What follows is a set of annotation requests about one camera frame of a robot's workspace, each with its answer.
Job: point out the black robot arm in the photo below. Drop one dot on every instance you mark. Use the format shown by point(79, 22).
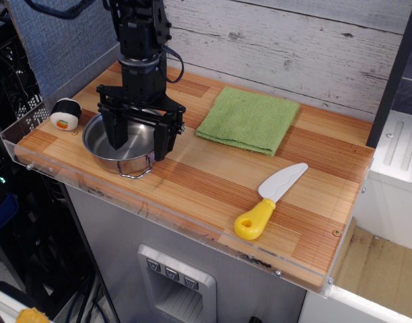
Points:
point(142, 30)

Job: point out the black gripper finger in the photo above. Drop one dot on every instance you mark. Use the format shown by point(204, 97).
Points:
point(166, 129)
point(115, 126)

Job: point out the black right shelf post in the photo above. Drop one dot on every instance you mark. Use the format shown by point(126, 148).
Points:
point(392, 86)

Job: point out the yellow handled toy knife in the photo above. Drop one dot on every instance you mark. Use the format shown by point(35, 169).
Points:
point(250, 225)

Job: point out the black plastic crate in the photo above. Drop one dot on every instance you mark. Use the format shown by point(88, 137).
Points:
point(19, 91)

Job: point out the clear acrylic table guard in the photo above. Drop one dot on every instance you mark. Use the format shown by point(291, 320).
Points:
point(202, 186)

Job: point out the yellow object bottom left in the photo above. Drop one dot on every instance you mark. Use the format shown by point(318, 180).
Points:
point(31, 315)

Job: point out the plush sushi roll toy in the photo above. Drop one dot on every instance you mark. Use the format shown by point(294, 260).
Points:
point(65, 114)

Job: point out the white toy sink unit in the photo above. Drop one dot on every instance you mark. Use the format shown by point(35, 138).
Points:
point(373, 273)

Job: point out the metal pot with handles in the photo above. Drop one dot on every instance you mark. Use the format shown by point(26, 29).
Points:
point(133, 160)

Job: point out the silver toy fridge dispenser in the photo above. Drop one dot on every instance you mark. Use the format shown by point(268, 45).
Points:
point(176, 290)

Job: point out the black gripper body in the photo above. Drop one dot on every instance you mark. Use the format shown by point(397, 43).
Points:
point(142, 95)

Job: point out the green cloth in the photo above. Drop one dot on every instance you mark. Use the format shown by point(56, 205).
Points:
point(249, 121)

